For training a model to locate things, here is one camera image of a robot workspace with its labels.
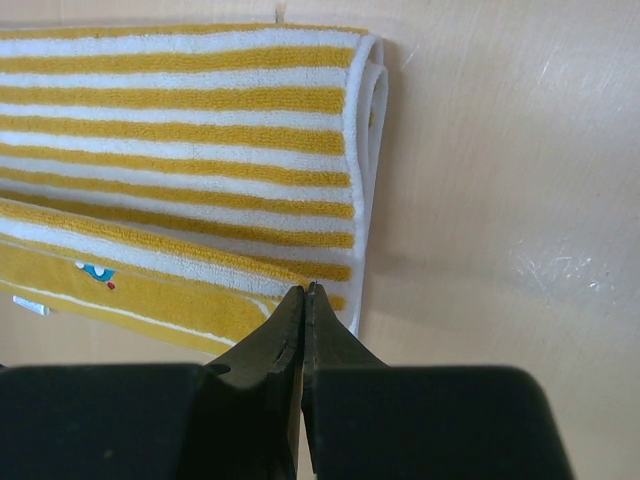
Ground yellow striped towel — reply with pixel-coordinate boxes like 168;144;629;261
1;23;389;354

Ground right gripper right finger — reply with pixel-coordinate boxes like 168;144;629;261
302;284;573;479

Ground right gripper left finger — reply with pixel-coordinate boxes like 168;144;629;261
1;287;304;479

